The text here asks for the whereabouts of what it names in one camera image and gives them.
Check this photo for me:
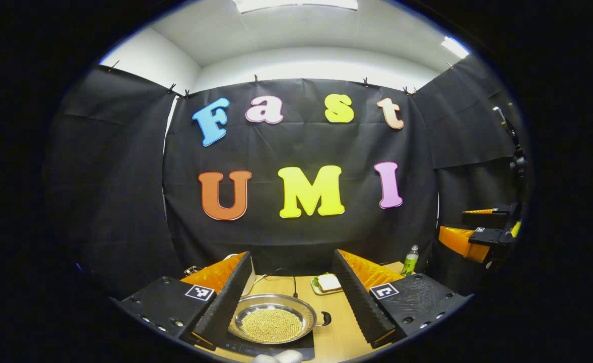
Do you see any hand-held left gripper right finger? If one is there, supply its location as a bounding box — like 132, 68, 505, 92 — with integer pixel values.
332, 249, 473, 349

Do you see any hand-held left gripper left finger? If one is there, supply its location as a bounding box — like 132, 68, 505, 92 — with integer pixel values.
117, 251, 253, 352

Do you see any pile of yellow soybeans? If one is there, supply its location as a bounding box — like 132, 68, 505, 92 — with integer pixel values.
240, 308, 303, 344

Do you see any stainless steel pot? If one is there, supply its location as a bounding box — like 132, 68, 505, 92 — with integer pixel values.
227, 294, 332, 346

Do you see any black induction cooktop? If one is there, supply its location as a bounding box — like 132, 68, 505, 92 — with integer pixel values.
211, 330, 316, 361

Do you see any sandwich with lettuce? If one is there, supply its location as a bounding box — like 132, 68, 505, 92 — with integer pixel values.
312, 273, 342, 293

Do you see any small white plate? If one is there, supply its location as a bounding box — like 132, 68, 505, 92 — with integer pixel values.
310, 275, 345, 296

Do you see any green drink bottle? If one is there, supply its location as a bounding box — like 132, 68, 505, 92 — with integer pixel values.
401, 245, 420, 277

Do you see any black backdrop cloth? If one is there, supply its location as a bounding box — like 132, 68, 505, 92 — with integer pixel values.
44, 53, 531, 303

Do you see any ceiling light panel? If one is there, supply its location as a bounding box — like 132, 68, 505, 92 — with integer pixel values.
441, 36, 470, 59

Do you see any row of black cloth clips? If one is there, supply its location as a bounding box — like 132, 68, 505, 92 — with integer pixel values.
106, 60, 454, 99

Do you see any black power cable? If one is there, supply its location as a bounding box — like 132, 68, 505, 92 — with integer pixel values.
256, 268, 299, 299

